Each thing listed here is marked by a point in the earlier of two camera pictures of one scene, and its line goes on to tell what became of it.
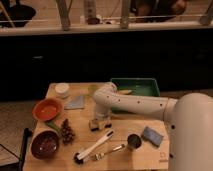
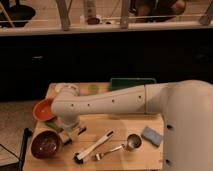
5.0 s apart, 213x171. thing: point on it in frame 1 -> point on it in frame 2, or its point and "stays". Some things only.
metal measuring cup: (134, 141) stays
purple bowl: (44, 144) stays
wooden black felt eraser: (96, 125) -> (66, 137)
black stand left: (19, 166) stays
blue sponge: (152, 136) stays
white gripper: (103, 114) -> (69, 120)
